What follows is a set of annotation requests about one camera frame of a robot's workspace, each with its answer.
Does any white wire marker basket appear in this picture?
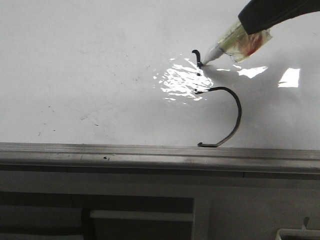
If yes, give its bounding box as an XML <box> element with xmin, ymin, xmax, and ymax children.
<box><xmin>275</xmin><ymin>216</ymin><xmax>320</xmax><ymax>240</ymax></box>

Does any white whiteboard marker with tape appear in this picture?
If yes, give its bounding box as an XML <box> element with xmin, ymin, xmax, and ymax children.
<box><xmin>198</xmin><ymin>20</ymin><xmax>272</xmax><ymax>67</ymax></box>

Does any dark shelf unit below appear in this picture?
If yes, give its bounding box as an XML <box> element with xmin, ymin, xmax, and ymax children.
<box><xmin>0</xmin><ymin>192</ymin><xmax>194</xmax><ymax>240</ymax></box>

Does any whiteboard with aluminium frame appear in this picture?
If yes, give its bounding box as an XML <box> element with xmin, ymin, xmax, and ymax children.
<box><xmin>0</xmin><ymin>0</ymin><xmax>320</xmax><ymax>178</ymax></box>

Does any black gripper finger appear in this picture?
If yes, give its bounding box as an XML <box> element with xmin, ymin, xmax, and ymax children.
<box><xmin>238</xmin><ymin>0</ymin><xmax>320</xmax><ymax>35</ymax></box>

